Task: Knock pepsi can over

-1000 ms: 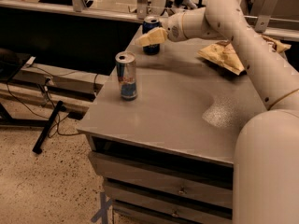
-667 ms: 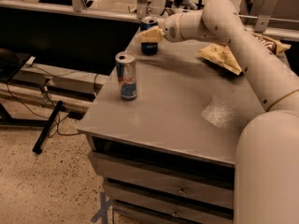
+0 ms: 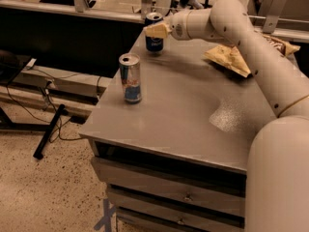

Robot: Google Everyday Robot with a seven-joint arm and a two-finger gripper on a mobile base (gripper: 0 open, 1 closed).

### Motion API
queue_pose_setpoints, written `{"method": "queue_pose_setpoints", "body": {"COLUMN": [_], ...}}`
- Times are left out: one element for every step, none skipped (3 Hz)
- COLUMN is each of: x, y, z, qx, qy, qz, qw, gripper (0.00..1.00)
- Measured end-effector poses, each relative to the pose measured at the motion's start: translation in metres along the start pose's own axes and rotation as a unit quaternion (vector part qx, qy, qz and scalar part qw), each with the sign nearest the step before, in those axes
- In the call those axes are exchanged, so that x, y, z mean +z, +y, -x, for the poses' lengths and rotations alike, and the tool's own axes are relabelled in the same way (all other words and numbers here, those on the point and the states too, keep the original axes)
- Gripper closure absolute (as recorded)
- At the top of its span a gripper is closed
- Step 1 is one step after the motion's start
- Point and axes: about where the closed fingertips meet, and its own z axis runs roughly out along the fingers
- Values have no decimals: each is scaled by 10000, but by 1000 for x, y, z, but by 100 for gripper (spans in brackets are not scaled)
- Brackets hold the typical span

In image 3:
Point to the blue tape cross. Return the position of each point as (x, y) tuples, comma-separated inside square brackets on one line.
[(108, 221)]

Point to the yellow brown chip bag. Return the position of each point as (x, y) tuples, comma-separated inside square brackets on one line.
[(230, 58)]

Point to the black metal floor bar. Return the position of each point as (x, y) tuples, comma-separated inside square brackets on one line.
[(38, 153)]

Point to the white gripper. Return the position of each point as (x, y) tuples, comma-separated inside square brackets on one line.
[(178, 26)]

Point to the silver blue red bull can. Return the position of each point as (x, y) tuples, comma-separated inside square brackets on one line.
[(129, 64)]

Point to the blue pepsi can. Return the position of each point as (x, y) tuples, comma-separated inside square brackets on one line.
[(154, 43)]

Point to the grey drawer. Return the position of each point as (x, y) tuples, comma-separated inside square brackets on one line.
[(166, 215), (202, 194)]

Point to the grey drawer cabinet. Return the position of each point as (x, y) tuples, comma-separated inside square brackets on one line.
[(176, 161)]

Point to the grey metal railing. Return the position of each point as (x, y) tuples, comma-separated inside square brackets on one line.
[(287, 19)]

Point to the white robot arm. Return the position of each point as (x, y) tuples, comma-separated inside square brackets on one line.
[(277, 171)]

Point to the middle grey drawer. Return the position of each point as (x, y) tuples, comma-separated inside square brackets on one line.
[(166, 215)]

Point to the top grey drawer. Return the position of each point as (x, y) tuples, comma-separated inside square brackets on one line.
[(202, 194)]

